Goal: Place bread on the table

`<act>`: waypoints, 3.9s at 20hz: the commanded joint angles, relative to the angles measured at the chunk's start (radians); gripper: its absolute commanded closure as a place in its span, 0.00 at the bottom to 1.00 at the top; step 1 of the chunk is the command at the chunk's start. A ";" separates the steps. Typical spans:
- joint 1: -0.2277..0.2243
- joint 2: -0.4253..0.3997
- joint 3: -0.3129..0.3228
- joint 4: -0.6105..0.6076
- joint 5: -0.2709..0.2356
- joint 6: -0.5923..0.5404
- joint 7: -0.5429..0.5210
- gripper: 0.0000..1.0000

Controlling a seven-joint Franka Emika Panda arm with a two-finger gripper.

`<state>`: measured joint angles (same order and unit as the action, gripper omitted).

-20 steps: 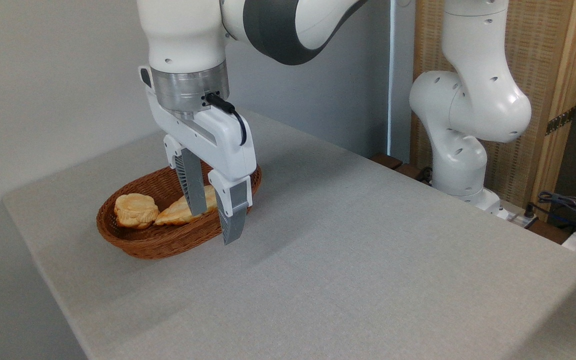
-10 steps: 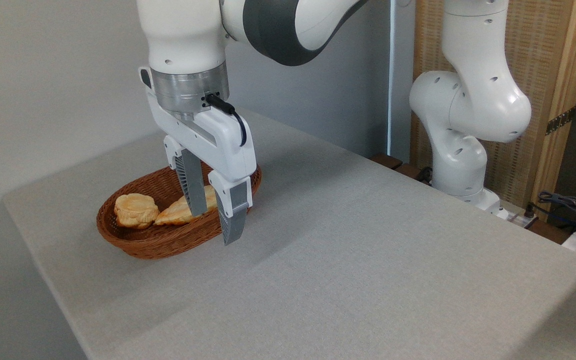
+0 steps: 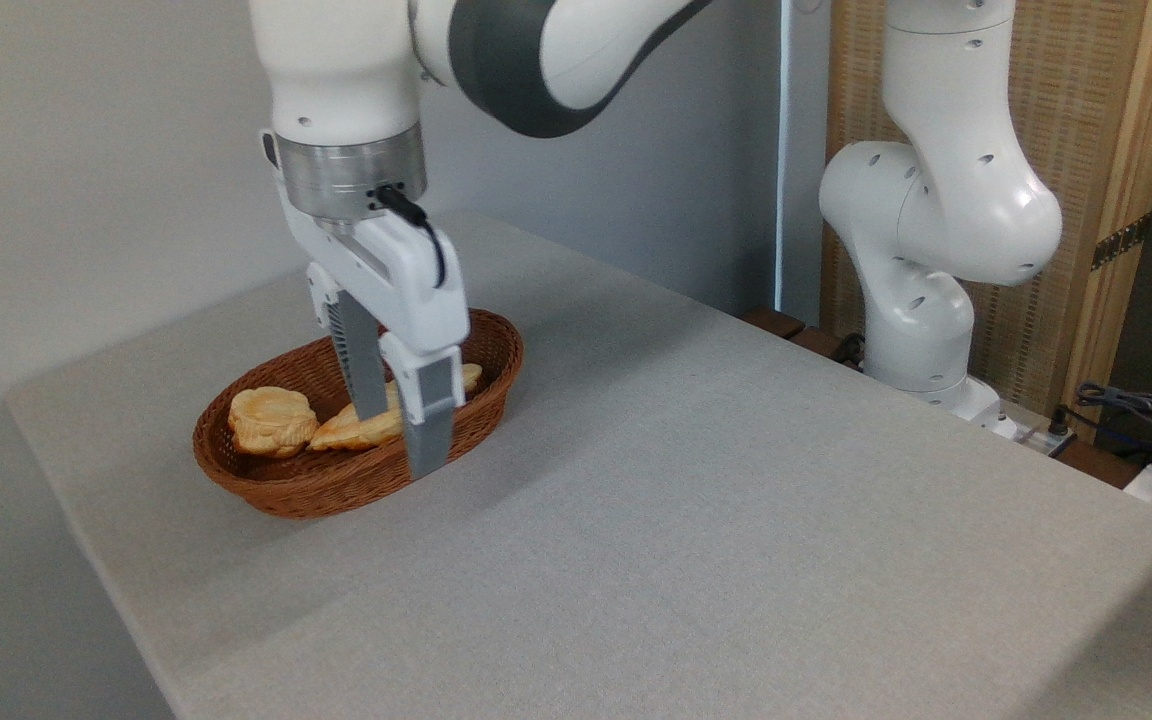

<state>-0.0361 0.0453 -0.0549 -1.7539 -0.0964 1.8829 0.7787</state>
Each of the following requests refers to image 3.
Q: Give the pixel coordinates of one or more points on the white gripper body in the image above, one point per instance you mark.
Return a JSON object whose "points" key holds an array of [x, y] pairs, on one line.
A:
{"points": [[406, 280]]}

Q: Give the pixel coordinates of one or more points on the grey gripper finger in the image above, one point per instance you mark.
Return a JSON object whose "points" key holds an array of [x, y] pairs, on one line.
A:
{"points": [[358, 365], [428, 420]]}

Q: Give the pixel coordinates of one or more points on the round golden bread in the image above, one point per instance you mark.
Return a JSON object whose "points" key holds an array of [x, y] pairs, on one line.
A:
{"points": [[271, 420]]}

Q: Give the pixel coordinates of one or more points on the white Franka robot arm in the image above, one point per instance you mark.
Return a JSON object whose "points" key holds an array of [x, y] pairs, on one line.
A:
{"points": [[336, 60]]}

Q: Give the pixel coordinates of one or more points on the long golden bread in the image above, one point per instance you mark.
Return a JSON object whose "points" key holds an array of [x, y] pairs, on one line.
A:
{"points": [[351, 432]]}

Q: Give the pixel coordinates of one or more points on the brown wicker basket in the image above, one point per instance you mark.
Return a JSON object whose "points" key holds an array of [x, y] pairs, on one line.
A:
{"points": [[336, 490]]}

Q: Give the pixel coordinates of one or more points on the wooden woven folding screen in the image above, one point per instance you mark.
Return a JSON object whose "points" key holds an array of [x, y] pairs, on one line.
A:
{"points": [[1066, 100]]}

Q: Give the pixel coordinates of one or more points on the dark metal screen hinge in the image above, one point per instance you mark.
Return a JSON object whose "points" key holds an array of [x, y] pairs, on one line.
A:
{"points": [[1121, 242]]}

